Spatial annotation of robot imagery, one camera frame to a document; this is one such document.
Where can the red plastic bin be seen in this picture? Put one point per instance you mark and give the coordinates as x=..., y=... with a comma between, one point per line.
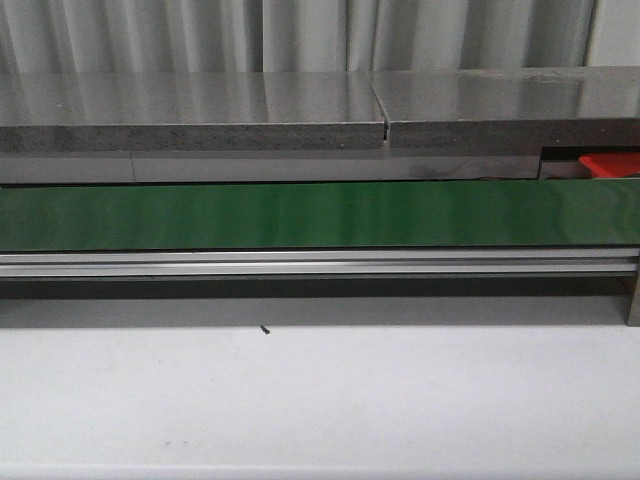
x=612, y=165

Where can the grey stone counter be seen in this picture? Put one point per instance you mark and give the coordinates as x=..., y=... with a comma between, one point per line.
x=113, y=128

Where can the green conveyor belt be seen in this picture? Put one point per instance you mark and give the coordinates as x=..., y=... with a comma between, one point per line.
x=321, y=215

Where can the aluminium conveyor frame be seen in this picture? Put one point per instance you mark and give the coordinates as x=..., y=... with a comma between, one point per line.
x=351, y=273

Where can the white pleated curtain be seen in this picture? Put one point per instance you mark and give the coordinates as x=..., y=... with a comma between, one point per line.
x=291, y=36

